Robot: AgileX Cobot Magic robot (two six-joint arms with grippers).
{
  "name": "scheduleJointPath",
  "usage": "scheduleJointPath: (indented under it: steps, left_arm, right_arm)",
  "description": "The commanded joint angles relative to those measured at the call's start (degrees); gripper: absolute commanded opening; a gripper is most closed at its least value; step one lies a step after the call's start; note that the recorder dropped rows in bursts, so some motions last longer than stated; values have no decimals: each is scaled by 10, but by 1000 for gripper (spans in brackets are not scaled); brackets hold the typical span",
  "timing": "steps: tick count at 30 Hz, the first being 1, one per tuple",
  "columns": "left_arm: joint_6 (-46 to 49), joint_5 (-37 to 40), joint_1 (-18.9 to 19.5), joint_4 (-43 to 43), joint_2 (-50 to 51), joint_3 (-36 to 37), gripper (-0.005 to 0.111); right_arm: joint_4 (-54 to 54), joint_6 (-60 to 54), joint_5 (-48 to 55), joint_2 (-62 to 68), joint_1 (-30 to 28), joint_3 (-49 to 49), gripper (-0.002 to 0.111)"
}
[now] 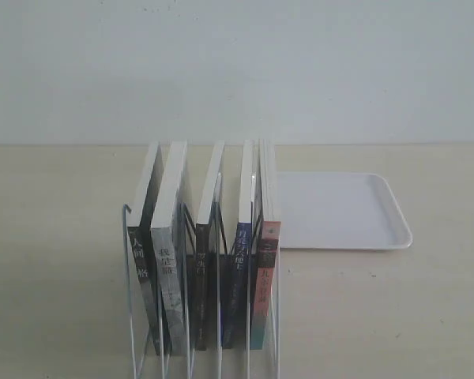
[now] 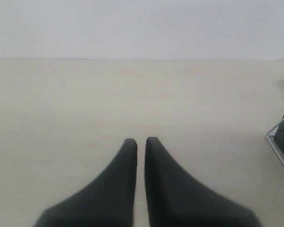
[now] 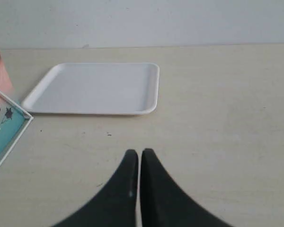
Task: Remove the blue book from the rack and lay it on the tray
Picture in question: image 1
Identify red teal spine book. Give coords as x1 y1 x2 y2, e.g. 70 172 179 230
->
250 140 281 350

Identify dark brown spine book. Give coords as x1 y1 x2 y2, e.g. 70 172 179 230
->
194 141 228 351

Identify grey spine cat book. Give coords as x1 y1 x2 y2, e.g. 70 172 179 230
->
150 141 187 356

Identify blue spine book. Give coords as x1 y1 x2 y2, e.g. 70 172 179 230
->
221 140 254 349

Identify black object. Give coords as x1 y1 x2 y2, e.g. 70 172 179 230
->
126 141 163 354

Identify white plastic tray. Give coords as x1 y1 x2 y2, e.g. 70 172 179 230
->
278 171 413 251

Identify grey wire rack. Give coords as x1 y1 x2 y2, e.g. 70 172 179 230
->
122 174 280 378

